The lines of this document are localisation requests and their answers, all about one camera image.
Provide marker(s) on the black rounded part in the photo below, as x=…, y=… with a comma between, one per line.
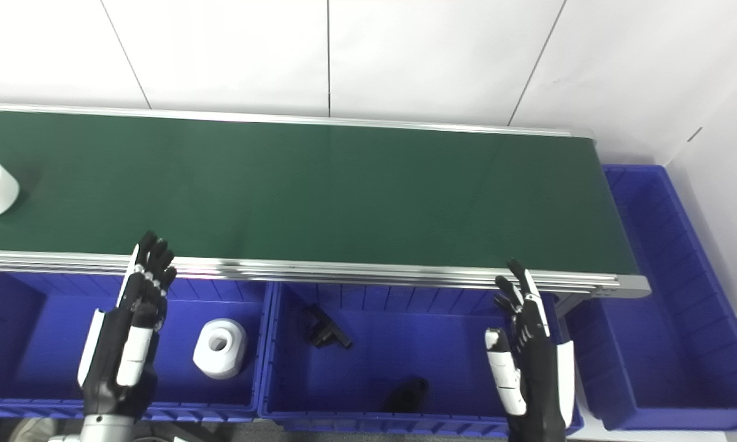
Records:
x=407, y=394

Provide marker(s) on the large blue plastic bin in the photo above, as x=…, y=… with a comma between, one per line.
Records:
x=669, y=319

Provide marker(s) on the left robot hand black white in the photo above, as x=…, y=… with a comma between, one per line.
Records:
x=118, y=356

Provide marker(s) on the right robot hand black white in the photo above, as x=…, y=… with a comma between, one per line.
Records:
x=537, y=362

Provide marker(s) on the aluminium conveyor leg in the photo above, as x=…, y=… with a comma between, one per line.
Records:
x=566, y=304

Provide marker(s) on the green conveyor belt aluminium frame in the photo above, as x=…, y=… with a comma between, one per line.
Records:
x=319, y=190

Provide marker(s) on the black T-shaped part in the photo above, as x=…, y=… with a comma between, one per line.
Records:
x=326, y=330

